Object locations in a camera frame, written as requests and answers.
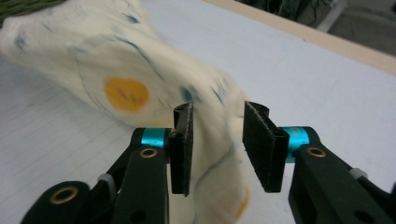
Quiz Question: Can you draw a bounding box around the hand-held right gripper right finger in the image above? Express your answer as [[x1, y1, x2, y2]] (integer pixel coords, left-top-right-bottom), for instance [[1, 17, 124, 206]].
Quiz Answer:
[[242, 101, 320, 194]]

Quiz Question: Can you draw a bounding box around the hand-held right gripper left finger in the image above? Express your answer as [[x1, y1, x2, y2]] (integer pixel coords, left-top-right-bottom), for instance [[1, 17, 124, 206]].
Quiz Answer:
[[132, 102, 194, 198]]

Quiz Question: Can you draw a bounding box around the cream cloth with orange spot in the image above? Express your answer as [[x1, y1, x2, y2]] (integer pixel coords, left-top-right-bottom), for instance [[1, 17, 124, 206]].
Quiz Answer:
[[0, 0, 253, 224]]

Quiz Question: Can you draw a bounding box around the white grid mat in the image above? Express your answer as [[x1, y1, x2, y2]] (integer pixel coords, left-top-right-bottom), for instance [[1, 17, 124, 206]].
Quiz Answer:
[[0, 0, 396, 224]]

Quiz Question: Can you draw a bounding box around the white desk frame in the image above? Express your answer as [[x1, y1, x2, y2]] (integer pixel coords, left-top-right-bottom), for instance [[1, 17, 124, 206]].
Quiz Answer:
[[316, 0, 348, 34]]

